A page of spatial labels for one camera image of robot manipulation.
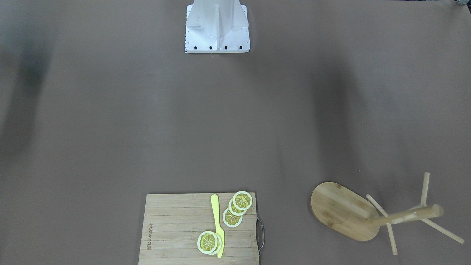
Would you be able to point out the bamboo cutting board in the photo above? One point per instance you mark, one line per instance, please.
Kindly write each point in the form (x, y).
(173, 222)

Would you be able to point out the lemon slice top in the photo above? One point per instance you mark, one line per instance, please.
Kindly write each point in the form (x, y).
(242, 200)

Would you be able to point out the lemon slice middle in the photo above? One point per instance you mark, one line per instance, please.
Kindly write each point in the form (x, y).
(234, 210)

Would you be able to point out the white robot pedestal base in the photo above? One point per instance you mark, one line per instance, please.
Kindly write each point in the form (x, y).
(216, 26)

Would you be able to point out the yellow plastic knife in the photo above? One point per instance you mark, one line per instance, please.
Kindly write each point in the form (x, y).
(216, 214)

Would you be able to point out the wooden cup storage rack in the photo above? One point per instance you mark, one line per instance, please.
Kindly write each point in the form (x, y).
(360, 218)

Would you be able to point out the lemon slice front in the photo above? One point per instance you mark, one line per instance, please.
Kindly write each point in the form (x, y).
(209, 243)

